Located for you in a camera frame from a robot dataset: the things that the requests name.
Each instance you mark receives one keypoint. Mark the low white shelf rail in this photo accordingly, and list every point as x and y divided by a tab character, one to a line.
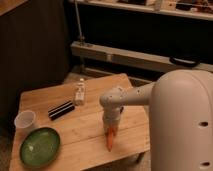
123	57

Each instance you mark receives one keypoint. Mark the clear plastic cup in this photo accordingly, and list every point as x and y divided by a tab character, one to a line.
25	122

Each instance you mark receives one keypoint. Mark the wooden table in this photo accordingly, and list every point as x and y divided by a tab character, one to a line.
83	143

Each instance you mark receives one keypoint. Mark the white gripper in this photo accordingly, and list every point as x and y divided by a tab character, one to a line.
111	118

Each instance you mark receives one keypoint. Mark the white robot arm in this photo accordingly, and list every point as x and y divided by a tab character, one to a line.
180	118

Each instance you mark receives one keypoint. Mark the small clear plastic bottle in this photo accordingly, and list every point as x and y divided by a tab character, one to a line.
80	92

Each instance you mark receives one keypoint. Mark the metal pole stand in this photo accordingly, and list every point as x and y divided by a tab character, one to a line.
81	36

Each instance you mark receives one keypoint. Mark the black handle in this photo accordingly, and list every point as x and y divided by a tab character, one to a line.
184	63

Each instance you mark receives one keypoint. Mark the orange pepper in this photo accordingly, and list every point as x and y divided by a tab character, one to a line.
110	135

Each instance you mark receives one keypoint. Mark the black striped box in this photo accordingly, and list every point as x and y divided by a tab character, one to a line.
61	110

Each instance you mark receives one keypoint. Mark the upper shelf with clutter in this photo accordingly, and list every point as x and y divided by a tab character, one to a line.
154	8

